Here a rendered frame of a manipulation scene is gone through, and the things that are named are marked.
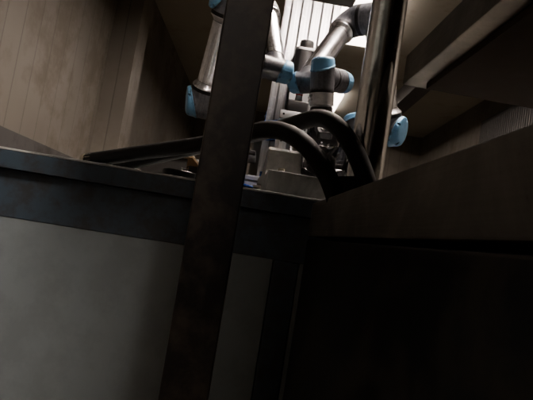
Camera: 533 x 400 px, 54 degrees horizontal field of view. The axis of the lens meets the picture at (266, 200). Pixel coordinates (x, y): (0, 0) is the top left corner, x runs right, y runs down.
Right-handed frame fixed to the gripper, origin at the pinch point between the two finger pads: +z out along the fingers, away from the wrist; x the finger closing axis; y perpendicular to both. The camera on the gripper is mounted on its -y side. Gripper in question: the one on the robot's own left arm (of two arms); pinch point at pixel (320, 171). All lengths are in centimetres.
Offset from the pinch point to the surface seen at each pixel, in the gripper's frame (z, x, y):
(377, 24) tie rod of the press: -26, 3, -74
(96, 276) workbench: 20, 52, -62
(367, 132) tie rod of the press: -8, 5, -77
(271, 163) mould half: -2.4, 17.7, -35.6
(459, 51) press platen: -18, -2, -94
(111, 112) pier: -41, 133, 297
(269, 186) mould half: 3, 19, -49
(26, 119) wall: -24, 156, 173
